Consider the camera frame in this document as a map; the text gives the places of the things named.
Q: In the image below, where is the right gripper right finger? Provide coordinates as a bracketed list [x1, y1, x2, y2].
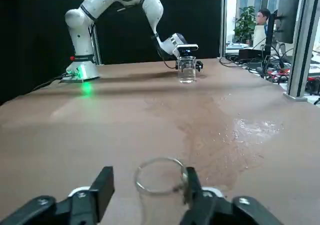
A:
[179, 166, 286, 225]

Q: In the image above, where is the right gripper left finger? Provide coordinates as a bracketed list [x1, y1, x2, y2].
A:
[0, 166, 116, 225]

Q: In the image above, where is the clear glass beaker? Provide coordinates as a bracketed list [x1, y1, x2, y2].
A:
[176, 55, 198, 84]

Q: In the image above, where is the clear glass conical flask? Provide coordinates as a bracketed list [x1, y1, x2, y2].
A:
[134, 156, 189, 225]

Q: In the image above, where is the black rectangular box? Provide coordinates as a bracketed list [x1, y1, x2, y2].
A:
[238, 48, 266, 61]

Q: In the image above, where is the green potted plant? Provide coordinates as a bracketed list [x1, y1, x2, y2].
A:
[233, 5, 258, 45]

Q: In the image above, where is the person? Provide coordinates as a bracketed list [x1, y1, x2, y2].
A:
[256, 8, 273, 35]

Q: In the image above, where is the black computer monitor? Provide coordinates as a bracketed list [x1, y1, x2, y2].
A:
[265, 0, 302, 58]

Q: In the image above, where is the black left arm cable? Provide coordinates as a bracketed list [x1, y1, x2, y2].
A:
[151, 33, 179, 70]

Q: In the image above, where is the black table cable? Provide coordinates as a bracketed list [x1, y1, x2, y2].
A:
[219, 56, 251, 70]

